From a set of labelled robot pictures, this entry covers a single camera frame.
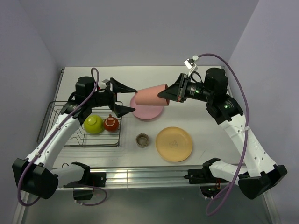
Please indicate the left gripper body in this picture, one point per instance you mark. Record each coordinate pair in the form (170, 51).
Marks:
(102, 99)

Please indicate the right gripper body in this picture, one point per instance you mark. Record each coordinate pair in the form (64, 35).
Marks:
(195, 91)

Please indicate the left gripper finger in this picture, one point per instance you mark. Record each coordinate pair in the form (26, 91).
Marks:
(121, 110)
(118, 87)

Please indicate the orange mug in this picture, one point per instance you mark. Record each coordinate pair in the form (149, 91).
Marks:
(111, 124)

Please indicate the pink plate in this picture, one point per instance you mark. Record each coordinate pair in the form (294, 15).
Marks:
(145, 112)

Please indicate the pink cup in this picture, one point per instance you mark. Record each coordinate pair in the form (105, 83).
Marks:
(149, 96)

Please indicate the green bowl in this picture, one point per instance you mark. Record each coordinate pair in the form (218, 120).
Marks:
(93, 124)

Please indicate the small speckled grey cup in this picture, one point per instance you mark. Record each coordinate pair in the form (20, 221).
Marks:
(142, 140)

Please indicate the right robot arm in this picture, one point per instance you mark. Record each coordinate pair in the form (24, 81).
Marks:
(260, 172)

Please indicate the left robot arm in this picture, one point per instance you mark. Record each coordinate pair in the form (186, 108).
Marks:
(73, 114)

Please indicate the yellow plate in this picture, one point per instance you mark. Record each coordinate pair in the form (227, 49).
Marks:
(174, 144)

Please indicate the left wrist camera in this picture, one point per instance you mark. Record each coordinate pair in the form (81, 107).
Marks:
(104, 84)

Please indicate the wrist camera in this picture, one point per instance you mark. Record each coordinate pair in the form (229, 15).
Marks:
(190, 63)
(104, 84)

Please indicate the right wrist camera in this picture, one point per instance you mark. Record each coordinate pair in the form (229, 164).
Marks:
(190, 63)

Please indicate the metal wire dish rack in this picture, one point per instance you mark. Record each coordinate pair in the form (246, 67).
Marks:
(80, 138)

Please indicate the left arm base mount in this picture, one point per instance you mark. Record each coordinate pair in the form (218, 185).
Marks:
(91, 184)

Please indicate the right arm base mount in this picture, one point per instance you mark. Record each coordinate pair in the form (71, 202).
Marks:
(209, 186)

